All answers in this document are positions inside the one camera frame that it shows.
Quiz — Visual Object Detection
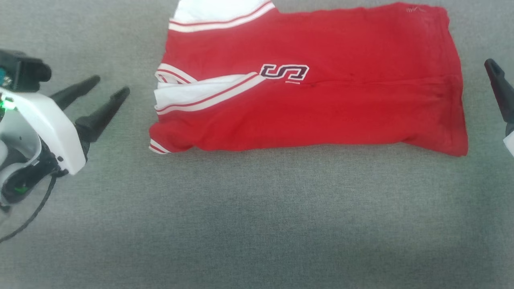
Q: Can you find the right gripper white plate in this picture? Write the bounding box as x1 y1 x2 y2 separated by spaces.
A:
484 58 514 157

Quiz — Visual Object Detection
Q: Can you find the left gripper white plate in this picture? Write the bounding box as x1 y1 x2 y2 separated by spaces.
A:
0 75 130 175

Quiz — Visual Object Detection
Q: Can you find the red and white jersey garment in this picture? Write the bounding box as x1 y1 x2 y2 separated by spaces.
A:
149 0 469 157

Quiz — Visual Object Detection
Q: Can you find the grey fabric sofa cushion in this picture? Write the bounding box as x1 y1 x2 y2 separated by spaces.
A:
0 0 514 289

